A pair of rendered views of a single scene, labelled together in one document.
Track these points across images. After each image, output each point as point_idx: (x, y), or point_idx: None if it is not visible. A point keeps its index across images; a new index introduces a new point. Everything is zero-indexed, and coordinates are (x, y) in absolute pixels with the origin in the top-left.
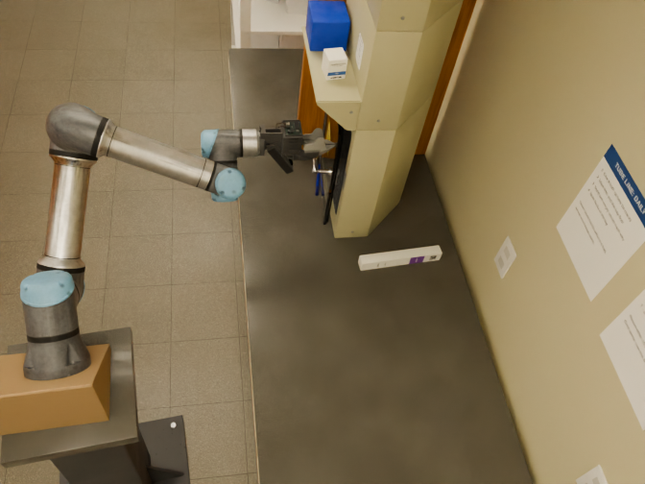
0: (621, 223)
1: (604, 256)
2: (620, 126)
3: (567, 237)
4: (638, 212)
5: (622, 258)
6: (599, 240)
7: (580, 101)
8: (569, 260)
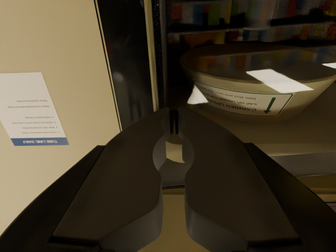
0: (22, 127)
1: (5, 104)
2: (74, 153)
3: (28, 79)
4: (24, 139)
5: (1, 116)
6: (17, 106)
7: (108, 140)
8: (10, 70)
